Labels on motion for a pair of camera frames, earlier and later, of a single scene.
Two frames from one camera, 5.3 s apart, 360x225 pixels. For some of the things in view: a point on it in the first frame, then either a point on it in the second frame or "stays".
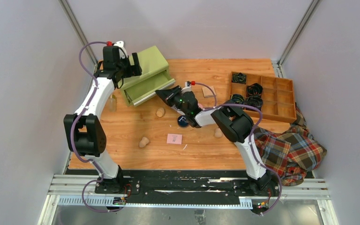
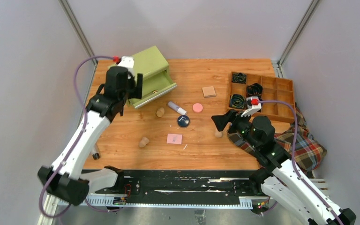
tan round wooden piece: x=160 y=112 stays
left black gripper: x=134 y=70 to x=136 y=90
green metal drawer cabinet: x=154 y=75 stays
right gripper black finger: x=173 y=95 to x=222 y=121
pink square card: x=175 y=138 stays
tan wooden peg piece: x=218 y=132 stays
